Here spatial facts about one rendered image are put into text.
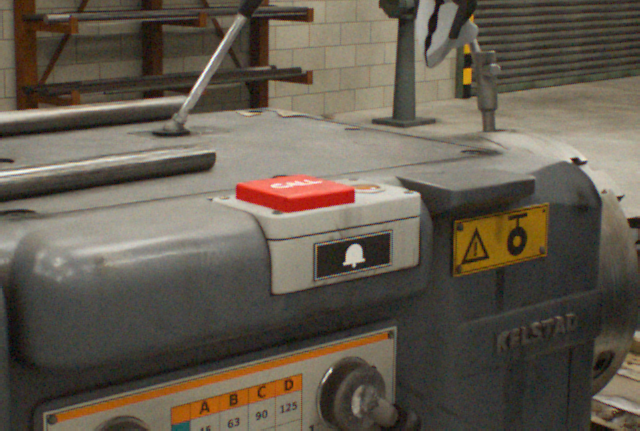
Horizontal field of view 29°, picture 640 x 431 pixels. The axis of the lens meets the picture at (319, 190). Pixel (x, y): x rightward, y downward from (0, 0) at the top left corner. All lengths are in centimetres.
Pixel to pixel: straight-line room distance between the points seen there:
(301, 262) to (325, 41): 990
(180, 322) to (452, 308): 27
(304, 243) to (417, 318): 18
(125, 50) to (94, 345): 852
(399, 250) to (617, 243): 43
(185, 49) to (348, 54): 189
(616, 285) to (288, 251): 52
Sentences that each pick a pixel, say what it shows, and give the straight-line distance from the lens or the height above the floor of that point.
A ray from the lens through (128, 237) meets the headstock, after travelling 75.
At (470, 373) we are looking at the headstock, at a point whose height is 110.
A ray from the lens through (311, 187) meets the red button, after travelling 82.
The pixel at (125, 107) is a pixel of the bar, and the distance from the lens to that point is 120.
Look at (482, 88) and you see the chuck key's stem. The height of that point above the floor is 128.
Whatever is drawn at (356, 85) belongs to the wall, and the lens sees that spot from 1103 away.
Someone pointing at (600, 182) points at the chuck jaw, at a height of 119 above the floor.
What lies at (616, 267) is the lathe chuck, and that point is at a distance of 124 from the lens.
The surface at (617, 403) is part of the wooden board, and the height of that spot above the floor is 89.
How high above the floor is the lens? 142
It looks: 11 degrees down
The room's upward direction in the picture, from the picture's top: 1 degrees clockwise
